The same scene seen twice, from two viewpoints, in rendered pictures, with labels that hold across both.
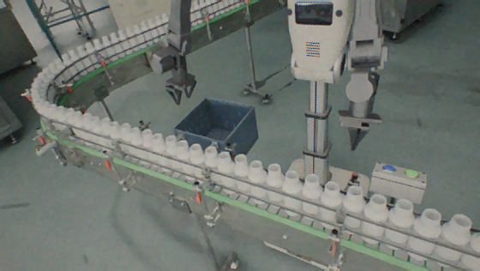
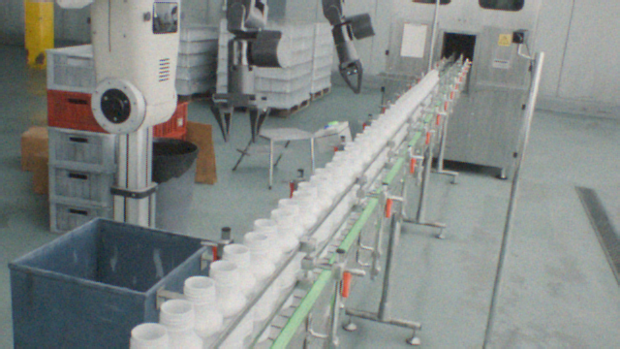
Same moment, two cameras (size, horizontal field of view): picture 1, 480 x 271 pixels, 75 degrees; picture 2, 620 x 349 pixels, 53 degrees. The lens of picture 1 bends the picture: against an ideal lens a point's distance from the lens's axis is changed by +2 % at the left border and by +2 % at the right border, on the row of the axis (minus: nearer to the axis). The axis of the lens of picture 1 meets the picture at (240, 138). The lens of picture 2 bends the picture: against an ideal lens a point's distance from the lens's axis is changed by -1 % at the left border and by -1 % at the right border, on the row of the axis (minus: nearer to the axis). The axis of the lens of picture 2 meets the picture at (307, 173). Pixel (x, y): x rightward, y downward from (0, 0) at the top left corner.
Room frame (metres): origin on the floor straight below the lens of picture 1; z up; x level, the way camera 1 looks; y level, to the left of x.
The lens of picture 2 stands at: (1.39, 1.43, 1.51)
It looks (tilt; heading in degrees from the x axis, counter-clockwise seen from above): 15 degrees down; 249
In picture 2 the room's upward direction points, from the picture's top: 5 degrees clockwise
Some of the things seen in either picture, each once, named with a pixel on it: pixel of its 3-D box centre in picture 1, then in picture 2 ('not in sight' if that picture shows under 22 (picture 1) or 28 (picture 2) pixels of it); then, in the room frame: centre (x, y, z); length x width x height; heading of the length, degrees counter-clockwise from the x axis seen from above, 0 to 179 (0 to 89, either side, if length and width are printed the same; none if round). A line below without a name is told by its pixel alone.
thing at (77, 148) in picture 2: not in sight; (102, 139); (1.24, -2.61, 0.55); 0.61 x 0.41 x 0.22; 61
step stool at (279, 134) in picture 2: not in sight; (274, 153); (-0.20, -3.57, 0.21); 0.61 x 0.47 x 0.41; 107
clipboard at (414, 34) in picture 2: not in sight; (414, 40); (-1.60, -3.93, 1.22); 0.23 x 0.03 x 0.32; 144
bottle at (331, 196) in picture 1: (331, 205); (374, 151); (0.55, -0.23, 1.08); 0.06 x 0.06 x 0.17
